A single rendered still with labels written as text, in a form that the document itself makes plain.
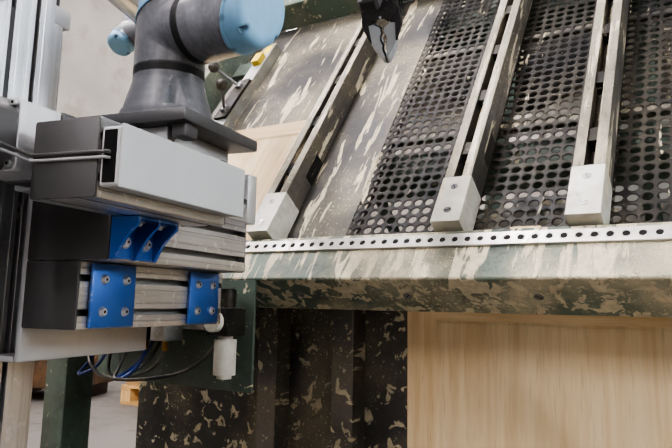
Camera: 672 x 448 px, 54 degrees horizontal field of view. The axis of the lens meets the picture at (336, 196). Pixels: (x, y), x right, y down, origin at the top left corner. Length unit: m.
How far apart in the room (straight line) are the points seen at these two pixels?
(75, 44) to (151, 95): 6.05
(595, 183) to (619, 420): 0.46
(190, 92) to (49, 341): 0.42
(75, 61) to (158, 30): 5.97
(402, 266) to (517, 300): 0.22
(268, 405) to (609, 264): 0.92
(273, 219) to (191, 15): 0.64
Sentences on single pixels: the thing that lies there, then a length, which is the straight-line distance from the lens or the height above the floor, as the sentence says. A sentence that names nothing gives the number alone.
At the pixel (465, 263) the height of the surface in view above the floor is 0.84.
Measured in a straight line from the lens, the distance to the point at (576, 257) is 1.20.
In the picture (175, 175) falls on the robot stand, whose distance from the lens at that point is 0.81.
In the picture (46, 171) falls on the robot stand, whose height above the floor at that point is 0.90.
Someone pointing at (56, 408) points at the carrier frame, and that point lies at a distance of 2.02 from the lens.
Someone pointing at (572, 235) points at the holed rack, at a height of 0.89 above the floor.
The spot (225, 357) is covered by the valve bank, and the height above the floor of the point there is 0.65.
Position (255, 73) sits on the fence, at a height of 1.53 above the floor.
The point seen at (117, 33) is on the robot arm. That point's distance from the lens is 1.96.
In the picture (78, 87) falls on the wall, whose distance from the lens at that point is 7.04.
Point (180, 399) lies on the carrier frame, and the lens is 2.01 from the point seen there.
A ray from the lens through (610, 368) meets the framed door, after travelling 1.42.
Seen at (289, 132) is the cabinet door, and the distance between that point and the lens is 1.92.
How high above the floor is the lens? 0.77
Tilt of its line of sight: 9 degrees up
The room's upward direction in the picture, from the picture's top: 1 degrees clockwise
